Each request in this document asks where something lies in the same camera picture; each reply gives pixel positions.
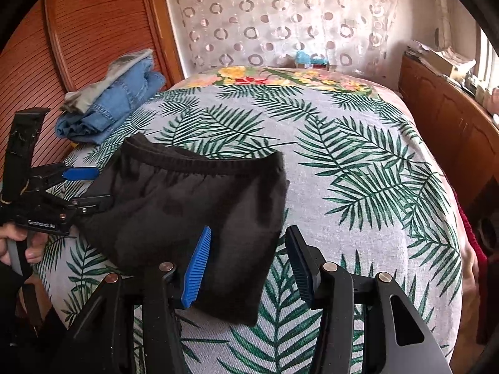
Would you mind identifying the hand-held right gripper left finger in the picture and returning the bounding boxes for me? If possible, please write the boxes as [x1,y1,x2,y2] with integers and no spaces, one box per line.
[58,226,213,374]

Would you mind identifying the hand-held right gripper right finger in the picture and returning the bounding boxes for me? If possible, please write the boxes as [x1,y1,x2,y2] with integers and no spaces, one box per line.
[284,225,449,374]

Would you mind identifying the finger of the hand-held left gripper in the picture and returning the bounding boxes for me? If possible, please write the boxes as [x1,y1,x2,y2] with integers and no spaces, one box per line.
[30,164,100,188]
[46,194,114,219]

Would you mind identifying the black pants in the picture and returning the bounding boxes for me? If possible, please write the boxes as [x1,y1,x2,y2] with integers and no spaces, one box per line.
[76,132,290,327]

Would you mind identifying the person's left hand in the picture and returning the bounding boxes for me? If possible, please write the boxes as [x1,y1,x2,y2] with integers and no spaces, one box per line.
[0,225,46,266]

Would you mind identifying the folded grey garment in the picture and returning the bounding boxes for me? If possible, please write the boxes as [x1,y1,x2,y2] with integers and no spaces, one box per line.
[62,49,153,113]

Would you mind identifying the folded blue jeans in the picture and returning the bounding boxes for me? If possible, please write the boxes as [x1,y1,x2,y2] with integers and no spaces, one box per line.
[56,59,167,145]

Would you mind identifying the palm leaf printed bed sheet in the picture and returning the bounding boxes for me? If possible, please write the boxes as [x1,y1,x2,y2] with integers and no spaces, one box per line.
[33,85,464,374]

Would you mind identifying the wooden louvred wardrobe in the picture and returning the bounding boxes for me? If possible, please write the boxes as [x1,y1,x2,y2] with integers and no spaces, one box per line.
[0,0,185,188]

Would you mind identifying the red cloth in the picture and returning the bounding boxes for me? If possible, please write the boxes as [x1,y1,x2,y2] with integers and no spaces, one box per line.
[454,200,490,294]

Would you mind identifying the floral printed blanket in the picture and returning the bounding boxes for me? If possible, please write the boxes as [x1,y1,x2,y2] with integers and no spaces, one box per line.
[183,65,402,98]

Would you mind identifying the wooden cabinet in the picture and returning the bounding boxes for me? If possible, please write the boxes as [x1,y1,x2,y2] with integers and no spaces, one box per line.
[398,52,499,213]

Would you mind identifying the turquoise object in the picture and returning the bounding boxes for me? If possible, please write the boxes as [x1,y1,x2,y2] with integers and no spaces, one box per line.
[294,50,329,68]

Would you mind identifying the circle patterned curtain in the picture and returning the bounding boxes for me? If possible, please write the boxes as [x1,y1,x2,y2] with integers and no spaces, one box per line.
[162,0,443,75]

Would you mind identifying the pile of clutter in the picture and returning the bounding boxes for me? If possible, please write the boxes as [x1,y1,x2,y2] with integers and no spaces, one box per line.
[405,39,499,117]

